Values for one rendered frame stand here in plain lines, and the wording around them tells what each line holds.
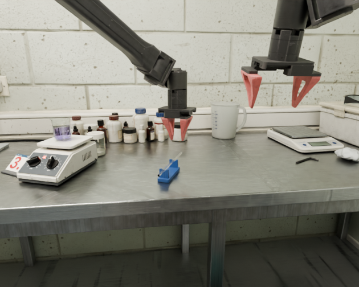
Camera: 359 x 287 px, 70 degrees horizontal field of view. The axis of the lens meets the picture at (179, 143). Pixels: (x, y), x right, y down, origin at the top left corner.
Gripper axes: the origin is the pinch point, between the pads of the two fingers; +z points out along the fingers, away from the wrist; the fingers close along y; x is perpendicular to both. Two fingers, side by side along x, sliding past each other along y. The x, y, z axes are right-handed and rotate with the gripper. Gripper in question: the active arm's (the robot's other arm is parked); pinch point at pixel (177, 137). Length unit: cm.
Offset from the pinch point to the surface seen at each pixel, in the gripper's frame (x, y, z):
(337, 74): -80, -58, -18
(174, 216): 16.5, -4.8, 16.7
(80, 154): 13.2, 25.5, 4.0
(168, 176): 10.6, -1.2, 8.4
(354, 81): -85, -67, -15
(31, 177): 24.6, 32.4, 7.5
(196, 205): 17.5, -10.8, 11.8
